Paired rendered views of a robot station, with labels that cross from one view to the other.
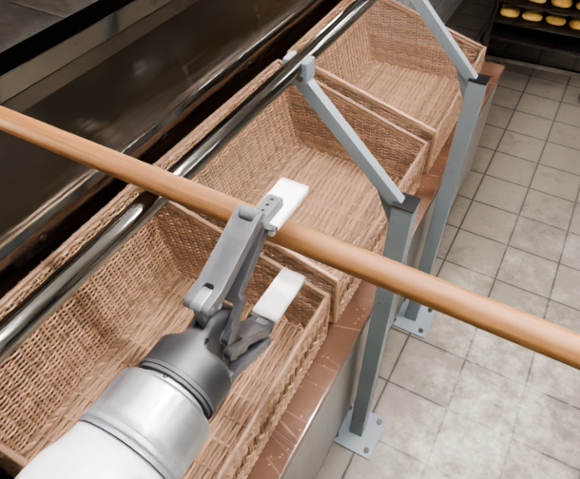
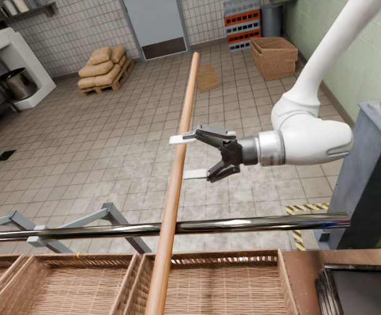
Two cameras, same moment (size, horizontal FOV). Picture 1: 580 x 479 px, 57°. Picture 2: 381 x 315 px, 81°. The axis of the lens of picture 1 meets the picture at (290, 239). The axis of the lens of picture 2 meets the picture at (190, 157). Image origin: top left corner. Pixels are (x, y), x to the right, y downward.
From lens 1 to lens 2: 0.65 m
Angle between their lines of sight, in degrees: 68
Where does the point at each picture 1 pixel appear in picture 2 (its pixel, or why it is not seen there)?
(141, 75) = not seen: outside the picture
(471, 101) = (21, 220)
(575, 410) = (141, 214)
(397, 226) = (115, 213)
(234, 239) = (209, 128)
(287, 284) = (190, 173)
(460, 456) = not seen: hidden behind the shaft
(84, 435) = (286, 137)
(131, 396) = (268, 136)
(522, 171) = not seen: hidden behind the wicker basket
